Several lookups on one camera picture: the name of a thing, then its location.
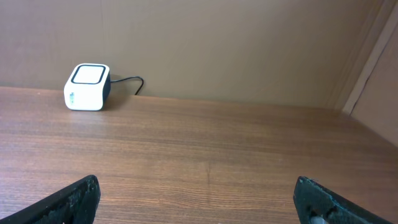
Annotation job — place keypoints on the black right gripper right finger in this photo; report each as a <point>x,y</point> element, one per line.
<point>315,203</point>

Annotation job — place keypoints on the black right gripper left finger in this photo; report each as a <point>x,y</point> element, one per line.
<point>76,203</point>

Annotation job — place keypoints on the white barcode scanner box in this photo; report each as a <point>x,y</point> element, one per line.
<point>88,87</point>

